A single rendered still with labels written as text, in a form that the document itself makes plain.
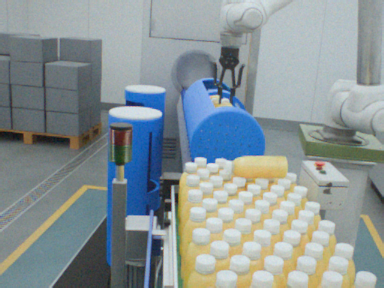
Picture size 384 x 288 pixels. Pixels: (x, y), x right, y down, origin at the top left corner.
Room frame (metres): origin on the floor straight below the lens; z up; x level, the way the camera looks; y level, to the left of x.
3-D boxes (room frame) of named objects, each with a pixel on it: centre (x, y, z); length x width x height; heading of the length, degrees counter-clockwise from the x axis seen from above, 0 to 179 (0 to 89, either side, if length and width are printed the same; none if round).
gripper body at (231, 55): (1.92, 0.01, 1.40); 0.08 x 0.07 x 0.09; 98
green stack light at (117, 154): (1.20, 0.28, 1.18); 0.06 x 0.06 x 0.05
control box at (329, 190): (1.47, -0.34, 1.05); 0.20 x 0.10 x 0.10; 8
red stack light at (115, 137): (1.20, 0.28, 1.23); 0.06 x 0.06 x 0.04
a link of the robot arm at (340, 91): (2.12, -0.54, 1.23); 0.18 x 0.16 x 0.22; 18
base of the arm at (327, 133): (2.15, -0.53, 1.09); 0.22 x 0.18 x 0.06; 3
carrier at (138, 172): (2.41, 0.48, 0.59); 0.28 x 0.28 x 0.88
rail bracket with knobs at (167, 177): (1.56, 0.17, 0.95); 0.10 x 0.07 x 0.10; 98
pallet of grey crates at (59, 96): (5.39, 2.21, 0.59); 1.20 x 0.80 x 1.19; 87
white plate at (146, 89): (3.22, 0.58, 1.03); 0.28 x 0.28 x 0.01
